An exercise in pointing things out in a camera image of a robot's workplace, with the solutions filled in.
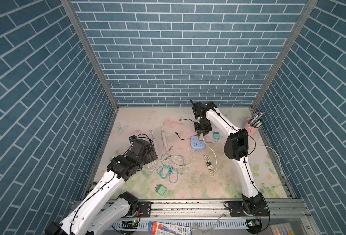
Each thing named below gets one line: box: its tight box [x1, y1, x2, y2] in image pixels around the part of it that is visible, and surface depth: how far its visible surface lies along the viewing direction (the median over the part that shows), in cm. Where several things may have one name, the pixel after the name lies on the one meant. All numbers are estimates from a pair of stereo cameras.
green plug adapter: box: [154, 184, 167, 196], surface depth 80 cm
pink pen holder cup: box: [244, 117, 262, 137], surface depth 99 cm
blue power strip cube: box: [190, 135, 206, 151], surface depth 98 cm
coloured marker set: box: [269, 222, 297, 235], surface depth 69 cm
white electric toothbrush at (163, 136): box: [160, 123, 169, 149], surface depth 103 cm
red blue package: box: [148, 221, 191, 235], surface depth 69 cm
